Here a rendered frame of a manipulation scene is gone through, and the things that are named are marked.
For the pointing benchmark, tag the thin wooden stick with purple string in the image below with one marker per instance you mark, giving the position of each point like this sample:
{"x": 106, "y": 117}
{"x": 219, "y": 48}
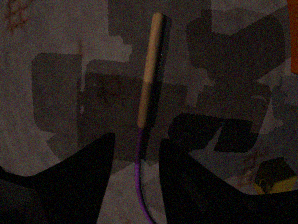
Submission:
{"x": 146, "y": 99}

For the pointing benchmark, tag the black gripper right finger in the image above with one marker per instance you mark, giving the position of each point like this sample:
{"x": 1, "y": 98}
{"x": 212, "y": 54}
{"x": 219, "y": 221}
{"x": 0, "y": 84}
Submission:
{"x": 193, "y": 195}

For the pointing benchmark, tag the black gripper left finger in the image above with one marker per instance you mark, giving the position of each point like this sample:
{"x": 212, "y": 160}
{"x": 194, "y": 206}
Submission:
{"x": 69, "y": 193}

